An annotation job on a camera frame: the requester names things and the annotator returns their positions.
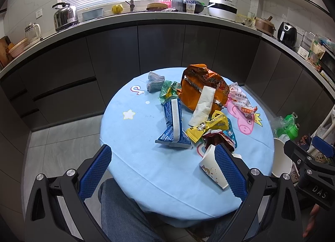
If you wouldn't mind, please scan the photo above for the white paper cup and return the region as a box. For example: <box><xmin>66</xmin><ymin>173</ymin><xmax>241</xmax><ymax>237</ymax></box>
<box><xmin>199</xmin><ymin>145</ymin><xmax>228</xmax><ymax>189</ymax></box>

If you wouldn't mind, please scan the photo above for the dark red snack wrapper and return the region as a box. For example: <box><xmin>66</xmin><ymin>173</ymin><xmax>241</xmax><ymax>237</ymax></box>
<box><xmin>202</xmin><ymin>129</ymin><xmax>235</xmax><ymax>152</ymax></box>

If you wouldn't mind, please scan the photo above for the white orange fish snack bag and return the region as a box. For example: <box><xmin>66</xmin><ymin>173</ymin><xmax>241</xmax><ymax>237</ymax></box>
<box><xmin>228</xmin><ymin>82</ymin><xmax>258</xmax><ymax>118</ymax></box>

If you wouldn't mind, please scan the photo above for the yellow snack wrapper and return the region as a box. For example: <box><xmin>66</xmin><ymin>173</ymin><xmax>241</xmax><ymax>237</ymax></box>
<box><xmin>186</xmin><ymin>110</ymin><xmax>229</xmax><ymax>143</ymax></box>

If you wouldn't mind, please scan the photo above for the white tissue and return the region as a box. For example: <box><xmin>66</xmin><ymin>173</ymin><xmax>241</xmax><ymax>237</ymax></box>
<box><xmin>188</xmin><ymin>86</ymin><xmax>216</xmax><ymax>126</ymax></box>

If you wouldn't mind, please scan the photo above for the blue white snack wrapper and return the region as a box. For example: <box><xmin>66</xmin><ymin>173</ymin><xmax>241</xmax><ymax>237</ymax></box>
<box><xmin>155</xmin><ymin>99</ymin><xmax>192</xmax><ymax>149</ymax></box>

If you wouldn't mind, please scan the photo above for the large orange snack bag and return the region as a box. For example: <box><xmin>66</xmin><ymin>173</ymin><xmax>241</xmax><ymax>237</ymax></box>
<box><xmin>177</xmin><ymin>64</ymin><xmax>229</xmax><ymax>114</ymax></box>

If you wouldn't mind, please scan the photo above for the green snack wrapper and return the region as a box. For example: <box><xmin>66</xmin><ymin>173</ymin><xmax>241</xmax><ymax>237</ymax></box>
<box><xmin>159</xmin><ymin>81</ymin><xmax>181</xmax><ymax>105</ymax></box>

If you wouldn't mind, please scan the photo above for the grey wrapper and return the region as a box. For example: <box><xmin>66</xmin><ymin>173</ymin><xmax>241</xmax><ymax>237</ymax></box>
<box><xmin>147</xmin><ymin>72</ymin><xmax>165</xmax><ymax>93</ymax></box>

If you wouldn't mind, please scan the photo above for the white round trash bin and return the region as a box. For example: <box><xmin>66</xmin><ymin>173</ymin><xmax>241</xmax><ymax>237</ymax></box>
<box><xmin>272</xmin><ymin>138</ymin><xmax>292</xmax><ymax>177</ymax></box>

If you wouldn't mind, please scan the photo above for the white plastic storage rack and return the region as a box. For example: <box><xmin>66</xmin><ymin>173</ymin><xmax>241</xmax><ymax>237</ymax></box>
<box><xmin>307</xmin><ymin>107</ymin><xmax>334</xmax><ymax>163</ymax></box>

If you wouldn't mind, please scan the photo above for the green plastic bottle front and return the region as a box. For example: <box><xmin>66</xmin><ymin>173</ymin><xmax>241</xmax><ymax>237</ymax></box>
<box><xmin>276</xmin><ymin>123</ymin><xmax>300</xmax><ymax>140</ymax></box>

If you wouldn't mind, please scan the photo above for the green plastic bottle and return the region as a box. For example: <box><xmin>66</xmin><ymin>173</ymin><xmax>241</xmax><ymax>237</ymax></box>
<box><xmin>272</xmin><ymin>112</ymin><xmax>298</xmax><ymax>130</ymax></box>
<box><xmin>276</xmin><ymin>123</ymin><xmax>300</xmax><ymax>140</ymax></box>

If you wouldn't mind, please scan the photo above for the green plastic bottle rear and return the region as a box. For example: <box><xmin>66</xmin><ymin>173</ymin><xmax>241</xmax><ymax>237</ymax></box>
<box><xmin>272</xmin><ymin>112</ymin><xmax>298</xmax><ymax>130</ymax></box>

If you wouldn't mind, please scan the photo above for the person's jeans leg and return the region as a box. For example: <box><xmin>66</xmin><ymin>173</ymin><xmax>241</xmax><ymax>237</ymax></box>
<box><xmin>98</xmin><ymin>178</ymin><xmax>164</xmax><ymax>241</ymax></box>

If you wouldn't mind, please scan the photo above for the black air fryer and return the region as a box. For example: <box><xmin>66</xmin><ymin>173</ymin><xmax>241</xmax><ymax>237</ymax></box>
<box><xmin>277</xmin><ymin>22</ymin><xmax>297</xmax><ymax>49</ymax></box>

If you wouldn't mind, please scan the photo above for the brown clay pot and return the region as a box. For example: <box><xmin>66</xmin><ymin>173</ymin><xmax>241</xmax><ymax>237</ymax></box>
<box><xmin>254</xmin><ymin>16</ymin><xmax>276</xmax><ymax>37</ymax></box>

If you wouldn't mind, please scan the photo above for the white rice cooker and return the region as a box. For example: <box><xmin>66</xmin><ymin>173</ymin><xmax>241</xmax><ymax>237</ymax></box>
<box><xmin>207</xmin><ymin>0</ymin><xmax>237</xmax><ymax>21</ymax></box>

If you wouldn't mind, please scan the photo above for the glass pitcher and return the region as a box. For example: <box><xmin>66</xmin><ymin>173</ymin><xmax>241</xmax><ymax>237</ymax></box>
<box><xmin>24</xmin><ymin>23</ymin><xmax>41</xmax><ymax>42</ymax></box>

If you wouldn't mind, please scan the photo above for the black wok pan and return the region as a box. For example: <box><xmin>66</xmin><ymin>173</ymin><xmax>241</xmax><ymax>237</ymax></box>
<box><xmin>183</xmin><ymin>0</ymin><xmax>204</xmax><ymax>14</ymax></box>

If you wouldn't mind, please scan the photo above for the steel kettle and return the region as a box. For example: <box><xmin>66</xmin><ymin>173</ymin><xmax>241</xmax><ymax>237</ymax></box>
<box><xmin>52</xmin><ymin>2</ymin><xmax>79</xmax><ymax>32</ymax></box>

